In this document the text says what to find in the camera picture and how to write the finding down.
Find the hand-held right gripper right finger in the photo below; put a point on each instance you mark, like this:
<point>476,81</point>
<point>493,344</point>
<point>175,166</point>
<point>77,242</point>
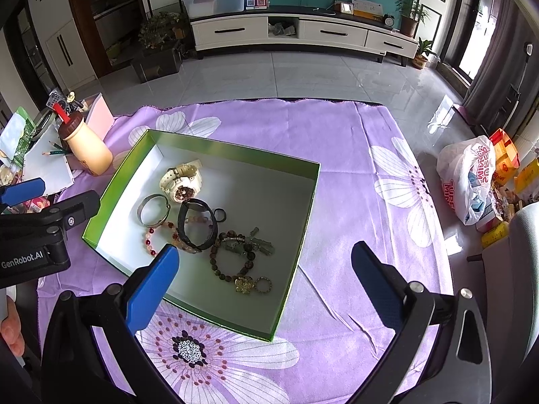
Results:
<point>374,286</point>

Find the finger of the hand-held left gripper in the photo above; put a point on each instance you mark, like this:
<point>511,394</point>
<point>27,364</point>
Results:
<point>23,190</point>
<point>63,214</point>

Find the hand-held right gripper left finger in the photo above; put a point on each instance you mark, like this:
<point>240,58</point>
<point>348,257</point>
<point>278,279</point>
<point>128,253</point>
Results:
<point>151,290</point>

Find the black wristband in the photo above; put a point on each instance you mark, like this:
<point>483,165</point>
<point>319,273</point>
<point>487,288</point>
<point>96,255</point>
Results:
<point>181,227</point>

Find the silver bangle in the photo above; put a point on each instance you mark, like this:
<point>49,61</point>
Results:
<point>141,214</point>

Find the gold brooch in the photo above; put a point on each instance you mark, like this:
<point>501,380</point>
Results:
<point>244,285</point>

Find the cream wrist watch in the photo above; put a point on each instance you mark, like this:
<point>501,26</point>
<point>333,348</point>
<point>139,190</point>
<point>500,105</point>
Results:
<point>181,185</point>

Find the green jade pendant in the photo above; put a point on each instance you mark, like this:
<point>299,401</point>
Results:
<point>261,246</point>

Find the green cardboard box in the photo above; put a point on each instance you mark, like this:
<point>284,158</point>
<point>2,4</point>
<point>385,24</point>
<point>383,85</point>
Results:
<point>261,202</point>

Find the person's left hand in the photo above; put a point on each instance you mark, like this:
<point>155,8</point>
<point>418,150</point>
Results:
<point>14,332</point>

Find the pile of colourful packets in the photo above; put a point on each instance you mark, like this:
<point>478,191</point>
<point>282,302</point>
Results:
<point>38,203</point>

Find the white paper sheets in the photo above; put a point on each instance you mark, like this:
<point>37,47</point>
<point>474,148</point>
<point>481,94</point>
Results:
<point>46,168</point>

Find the green white packet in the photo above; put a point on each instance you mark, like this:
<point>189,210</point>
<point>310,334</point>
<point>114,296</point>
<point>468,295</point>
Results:
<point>17,139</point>

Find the green pencils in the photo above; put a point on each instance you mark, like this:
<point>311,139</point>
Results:
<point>57,148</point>

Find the cream bottle-shaped pen holder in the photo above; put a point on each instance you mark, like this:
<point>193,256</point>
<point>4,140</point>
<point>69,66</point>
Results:
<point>90,151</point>

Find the red novelty pen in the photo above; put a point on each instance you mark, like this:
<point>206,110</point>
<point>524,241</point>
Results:
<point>58,101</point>

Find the figurine topped pen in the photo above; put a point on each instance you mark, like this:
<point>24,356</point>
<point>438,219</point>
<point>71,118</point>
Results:
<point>73,97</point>

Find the pink box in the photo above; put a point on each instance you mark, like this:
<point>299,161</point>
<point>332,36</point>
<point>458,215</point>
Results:
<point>99,113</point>

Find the white printed plastic bag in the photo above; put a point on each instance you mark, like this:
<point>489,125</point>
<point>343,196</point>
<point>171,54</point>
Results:
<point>463,176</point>

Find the grey chair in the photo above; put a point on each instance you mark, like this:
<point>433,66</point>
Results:
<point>522,240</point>

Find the purple floral tablecloth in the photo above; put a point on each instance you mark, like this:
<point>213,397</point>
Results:
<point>337,134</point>

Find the orange yellow carton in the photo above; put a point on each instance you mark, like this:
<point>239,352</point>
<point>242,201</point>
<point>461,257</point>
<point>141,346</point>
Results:
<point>505,155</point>

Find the yellow box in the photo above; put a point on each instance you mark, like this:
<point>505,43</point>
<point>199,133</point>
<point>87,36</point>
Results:
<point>528,179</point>

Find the bushy green potted plant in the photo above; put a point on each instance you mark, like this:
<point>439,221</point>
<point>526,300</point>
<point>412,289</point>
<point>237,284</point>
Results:
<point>158,29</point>

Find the small potted leafy plant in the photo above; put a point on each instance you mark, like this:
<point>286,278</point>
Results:
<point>420,61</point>

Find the white television cabinet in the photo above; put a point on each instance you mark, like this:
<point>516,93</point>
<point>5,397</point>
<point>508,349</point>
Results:
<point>236,29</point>

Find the dark curtain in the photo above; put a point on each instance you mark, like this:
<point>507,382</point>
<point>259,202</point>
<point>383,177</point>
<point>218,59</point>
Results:
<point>497,63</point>

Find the clear plastic storage box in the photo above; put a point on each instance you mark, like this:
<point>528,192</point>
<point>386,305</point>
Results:
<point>214,2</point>

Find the tall potted bamboo plant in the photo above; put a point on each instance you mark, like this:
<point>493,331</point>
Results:
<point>408,25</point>

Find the black alarm clock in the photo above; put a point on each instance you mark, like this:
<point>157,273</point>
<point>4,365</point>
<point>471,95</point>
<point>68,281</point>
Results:
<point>389,20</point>

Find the crumpled bags in cabinet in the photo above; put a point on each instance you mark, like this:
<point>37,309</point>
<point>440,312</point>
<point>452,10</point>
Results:
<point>282,28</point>

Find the yellow white desk calendar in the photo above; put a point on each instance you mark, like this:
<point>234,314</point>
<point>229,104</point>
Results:
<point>368,7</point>

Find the small photo frame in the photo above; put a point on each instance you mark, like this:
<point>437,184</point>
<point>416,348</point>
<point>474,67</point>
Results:
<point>347,8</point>

